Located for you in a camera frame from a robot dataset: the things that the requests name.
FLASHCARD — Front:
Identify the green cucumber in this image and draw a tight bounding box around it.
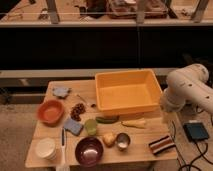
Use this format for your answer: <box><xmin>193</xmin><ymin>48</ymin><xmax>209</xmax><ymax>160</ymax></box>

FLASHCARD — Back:
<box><xmin>95</xmin><ymin>116</ymin><xmax>119</xmax><ymax>124</ymax></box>

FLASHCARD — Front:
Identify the small spoon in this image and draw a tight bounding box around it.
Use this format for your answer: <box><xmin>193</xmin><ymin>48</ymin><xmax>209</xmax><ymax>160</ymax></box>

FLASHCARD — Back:
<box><xmin>76</xmin><ymin>94</ymin><xmax>96</xmax><ymax>108</ymax></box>

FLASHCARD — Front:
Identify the dark purple bowl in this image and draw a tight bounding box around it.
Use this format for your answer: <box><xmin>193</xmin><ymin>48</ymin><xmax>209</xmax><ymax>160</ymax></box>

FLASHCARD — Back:
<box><xmin>75</xmin><ymin>137</ymin><xmax>104</xmax><ymax>167</ymax></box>

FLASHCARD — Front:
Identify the green cup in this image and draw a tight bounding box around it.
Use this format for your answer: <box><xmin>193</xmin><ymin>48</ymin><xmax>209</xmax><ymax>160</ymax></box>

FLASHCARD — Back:
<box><xmin>84</xmin><ymin>119</ymin><xmax>97</xmax><ymax>136</ymax></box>

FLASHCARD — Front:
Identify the bunch of dark grapes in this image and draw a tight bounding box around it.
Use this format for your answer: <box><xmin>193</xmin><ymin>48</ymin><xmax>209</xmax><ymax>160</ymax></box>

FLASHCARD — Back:
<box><xmin>70</xmin><ymin>103</ymin><xmax>86</xmax><ymax>121</ymax></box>

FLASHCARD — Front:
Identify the yellow banana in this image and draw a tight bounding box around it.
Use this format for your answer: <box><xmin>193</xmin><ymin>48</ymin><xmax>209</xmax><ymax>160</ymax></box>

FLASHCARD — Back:
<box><xmin>121</xmin><ymin>119</ymin><xmax>146</xmax><ymax>129</ymax></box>

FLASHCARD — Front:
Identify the small metal cup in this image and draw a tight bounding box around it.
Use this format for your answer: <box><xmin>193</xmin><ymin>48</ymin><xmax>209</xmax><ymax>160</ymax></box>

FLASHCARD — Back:
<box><xmin>116</xmin><ymin>133</ymin><xmax>131</xmax><ymax>151</ymax></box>

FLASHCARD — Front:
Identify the black cable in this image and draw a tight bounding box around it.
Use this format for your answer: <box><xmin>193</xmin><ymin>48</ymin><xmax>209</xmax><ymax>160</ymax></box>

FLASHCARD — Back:
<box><xmin>169</xmin><ymin>120</ymin><xmax>213</xmax><ymax>171</ymax></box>

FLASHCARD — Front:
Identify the blue sponge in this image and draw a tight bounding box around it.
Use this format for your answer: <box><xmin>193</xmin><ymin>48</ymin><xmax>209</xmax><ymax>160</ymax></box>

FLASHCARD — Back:
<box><xmin>63</xmin><ymin>118</ymin><xmax>83</xmax><ymax>136</ymax></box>

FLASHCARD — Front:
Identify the orange bowl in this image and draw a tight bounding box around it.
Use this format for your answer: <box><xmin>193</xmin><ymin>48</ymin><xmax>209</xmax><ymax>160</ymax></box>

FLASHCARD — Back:
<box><xmin>36</xmin><ymin>100</ymin><xmax>64</xmax><ymax>125</ymax></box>

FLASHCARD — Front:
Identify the white paper cup stack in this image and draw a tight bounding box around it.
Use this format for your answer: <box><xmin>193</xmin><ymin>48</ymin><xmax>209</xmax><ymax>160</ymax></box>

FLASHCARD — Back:
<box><xmin>35</xmin><ymin>138</ymin><xmax>56</xmax><ymax>160</ymax></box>

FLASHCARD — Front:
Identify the yellow plastic bin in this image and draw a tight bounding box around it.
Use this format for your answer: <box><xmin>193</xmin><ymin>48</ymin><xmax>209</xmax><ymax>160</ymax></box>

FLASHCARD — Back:
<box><xmin>95</xmin><ymin>69</ymin><xmax>162</xmax><ymax>116</ymax></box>

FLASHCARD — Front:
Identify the wooden table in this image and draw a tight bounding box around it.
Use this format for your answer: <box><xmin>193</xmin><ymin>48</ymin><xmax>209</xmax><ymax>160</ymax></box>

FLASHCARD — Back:
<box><xmin>25</xmin><ymin>80</ymin><xmax>177</xmax><ymax>168</ymax></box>

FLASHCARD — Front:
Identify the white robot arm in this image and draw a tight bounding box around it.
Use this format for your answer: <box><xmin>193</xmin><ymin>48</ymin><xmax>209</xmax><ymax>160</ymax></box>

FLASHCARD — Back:
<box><xmin>160</xmin><ymin>64</ymin><xmax>213</xmax><ymax>115</ymax></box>

